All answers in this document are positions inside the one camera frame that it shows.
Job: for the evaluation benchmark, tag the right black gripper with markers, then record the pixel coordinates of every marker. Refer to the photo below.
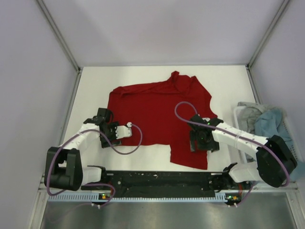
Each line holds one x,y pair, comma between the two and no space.
212,146

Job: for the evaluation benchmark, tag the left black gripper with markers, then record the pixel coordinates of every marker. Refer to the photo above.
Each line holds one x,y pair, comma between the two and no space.
112,125

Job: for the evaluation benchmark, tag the red t shirt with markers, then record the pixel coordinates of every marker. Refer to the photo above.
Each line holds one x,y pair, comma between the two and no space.
155,108

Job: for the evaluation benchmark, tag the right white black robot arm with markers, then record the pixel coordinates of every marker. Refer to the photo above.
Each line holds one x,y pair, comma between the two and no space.
272,162

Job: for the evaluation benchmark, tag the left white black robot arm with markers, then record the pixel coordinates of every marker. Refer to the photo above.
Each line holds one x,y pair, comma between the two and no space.
66,165

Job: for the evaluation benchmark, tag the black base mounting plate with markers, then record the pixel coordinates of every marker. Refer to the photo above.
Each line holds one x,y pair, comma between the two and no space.
161,184

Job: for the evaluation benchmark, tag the light blue t shirt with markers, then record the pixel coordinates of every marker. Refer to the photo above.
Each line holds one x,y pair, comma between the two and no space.
272,122

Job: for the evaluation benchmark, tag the white laundry basket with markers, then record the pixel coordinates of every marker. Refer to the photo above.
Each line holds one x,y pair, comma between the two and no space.
237,111

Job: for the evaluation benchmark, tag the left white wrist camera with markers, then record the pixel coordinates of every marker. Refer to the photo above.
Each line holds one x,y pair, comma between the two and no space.
123,131

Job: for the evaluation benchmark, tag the light blue cable duct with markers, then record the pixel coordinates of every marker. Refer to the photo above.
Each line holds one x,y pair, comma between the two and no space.
101,198

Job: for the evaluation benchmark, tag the right aluminium frame post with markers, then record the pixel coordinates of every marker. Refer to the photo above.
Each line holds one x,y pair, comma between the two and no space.
268,33

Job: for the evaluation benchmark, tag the aluminium frame post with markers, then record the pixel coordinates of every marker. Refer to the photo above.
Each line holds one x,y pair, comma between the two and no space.
58,35
268,33

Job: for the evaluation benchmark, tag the left aluminium frame post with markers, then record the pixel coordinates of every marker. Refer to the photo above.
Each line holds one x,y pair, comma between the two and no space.
58,35

